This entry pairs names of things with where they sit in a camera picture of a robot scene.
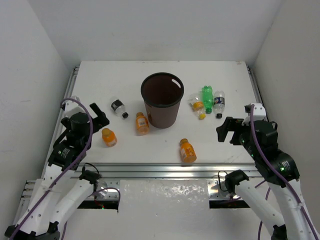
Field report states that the small orange juice bottle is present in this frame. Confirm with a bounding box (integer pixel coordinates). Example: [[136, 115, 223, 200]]
[[101, 128, 118, 147]]

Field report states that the clear bottle black label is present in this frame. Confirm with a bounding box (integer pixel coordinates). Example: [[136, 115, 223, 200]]
[[110, 97, 129, 119]]

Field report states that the green plastic bottle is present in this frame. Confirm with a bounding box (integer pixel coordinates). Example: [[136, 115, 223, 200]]
[[201, 85, 213, 114]]

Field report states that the orange bottle barcode label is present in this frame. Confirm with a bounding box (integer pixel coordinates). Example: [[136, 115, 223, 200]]
[[135, 112, 150, 135]]

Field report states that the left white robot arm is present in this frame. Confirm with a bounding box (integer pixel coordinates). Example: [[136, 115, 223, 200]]
[[4, 103, 110, 240]]

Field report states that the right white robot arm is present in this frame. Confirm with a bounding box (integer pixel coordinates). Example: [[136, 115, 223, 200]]
[[216, 117, 320, 240]]

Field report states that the brown plastic bin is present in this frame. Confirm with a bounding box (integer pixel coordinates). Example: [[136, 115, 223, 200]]
[[140, 72, 185, 129]]

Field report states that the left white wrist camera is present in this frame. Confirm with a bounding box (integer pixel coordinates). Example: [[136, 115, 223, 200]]
[[60, 95, 86, 118]]

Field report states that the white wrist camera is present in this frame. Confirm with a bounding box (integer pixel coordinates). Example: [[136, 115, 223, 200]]
[[241, 103, 267, 126], [60, 95, 86, 118]]

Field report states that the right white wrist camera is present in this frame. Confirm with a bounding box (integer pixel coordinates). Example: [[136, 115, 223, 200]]
[[241, 103, 267, 126]]

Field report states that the right aluminium side rail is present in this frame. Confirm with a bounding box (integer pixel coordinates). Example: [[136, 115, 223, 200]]
[[246, 65, 265, 107]]

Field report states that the aluminium side rail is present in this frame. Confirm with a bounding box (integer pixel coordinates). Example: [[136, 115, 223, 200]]
[[246, 65, 265, 107], [41, 64, 80, 176]]

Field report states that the left aluminium side rail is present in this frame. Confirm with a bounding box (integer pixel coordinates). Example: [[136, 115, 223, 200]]
[[41, 64, 80, 176]]

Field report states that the aluminium front rail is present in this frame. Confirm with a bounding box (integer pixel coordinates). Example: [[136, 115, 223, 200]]
[[72, 163, 263, 205]]

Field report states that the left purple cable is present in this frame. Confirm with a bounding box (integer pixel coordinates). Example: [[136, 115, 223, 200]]
[[9, 97, 121, 240]]

